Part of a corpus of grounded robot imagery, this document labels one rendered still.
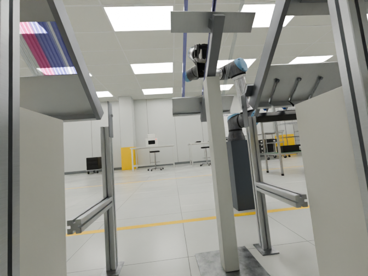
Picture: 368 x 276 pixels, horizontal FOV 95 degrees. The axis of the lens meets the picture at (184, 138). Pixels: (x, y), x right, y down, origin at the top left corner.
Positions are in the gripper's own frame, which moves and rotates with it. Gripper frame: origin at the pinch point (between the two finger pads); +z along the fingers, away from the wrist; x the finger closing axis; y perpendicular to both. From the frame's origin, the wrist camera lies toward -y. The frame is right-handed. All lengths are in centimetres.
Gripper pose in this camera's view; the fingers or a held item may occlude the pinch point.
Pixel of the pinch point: (207, 62)
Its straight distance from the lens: 87.8
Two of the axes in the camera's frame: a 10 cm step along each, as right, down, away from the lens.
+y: -0.1, -8.7, -4.9
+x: 9.9, -0.8, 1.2
